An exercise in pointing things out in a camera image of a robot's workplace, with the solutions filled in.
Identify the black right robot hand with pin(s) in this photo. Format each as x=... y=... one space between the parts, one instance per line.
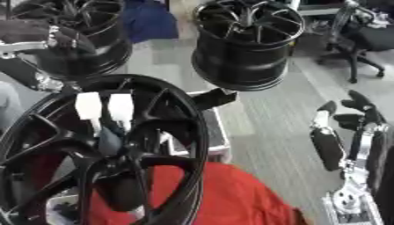
x=326 y=148

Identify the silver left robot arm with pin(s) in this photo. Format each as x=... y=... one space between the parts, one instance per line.
x=23 y=47

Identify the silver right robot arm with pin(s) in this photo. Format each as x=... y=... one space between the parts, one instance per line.
x=354 y=202

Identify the blue garment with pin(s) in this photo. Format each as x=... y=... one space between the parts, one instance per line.
x=150 y=20

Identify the white pin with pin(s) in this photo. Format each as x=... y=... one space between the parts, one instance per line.
x=88 y=107

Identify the large black spoked wheel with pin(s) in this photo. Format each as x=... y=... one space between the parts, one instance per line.
x=194 y=129

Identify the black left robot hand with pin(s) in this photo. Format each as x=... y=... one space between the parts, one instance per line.
x=77 y=41

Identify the white plastic tray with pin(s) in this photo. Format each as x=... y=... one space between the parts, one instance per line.
x=54 y=205

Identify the black bracket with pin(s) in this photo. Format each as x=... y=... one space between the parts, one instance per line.
x=213 y=99

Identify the black wheel rim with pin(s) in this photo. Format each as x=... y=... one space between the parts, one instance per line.
x=105 y=57
x=241 y=70

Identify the black office chair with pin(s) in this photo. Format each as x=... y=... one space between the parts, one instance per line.
x=374 y=38

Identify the white framed black platform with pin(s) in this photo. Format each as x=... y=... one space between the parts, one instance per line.
x=215 y=130

